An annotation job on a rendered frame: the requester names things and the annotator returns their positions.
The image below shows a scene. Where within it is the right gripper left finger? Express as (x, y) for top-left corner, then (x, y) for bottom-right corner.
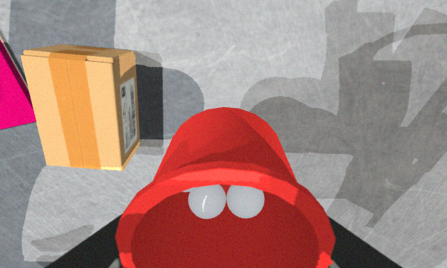
(44, 214), (123, 268)

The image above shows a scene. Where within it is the brown cardboard box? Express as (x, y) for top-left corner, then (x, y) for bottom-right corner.
(21, 44), (140, 170)

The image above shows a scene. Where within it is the red cup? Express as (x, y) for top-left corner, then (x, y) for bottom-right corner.
(115, 107), (335, 268)

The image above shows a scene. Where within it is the pink square coaster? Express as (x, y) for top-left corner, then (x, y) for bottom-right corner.
(0, 37), (36, 130)

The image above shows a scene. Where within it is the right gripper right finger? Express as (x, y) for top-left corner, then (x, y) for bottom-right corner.
(327, 216), (403, 268)

